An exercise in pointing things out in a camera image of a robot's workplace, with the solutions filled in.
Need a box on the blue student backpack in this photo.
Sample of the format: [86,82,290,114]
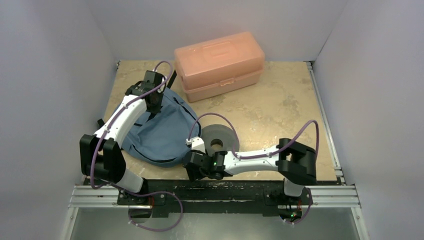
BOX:
[121,72,202,168]

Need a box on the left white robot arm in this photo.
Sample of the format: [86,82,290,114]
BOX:
[79,70,167,205]

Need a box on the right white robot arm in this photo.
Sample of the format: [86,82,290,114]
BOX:
[182,137,318,204]

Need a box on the pink plastic storage box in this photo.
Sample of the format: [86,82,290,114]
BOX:
[174,32,265,103]

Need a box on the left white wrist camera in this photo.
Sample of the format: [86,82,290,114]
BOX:
[157,76,168,93]

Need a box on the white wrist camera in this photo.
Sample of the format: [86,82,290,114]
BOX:
[185,136,207,154]
[157,76,168,93]

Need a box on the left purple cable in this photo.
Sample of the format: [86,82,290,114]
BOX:
[89,60,175,190]

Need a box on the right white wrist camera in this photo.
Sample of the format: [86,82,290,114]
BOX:
[185,136,207,154]

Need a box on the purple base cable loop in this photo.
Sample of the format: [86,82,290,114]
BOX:
[128,191,185,233]

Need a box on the black aluminium base frame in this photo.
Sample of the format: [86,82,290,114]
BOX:
[69,178,362,220]

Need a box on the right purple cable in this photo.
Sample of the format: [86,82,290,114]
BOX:
[187,112,320,226]

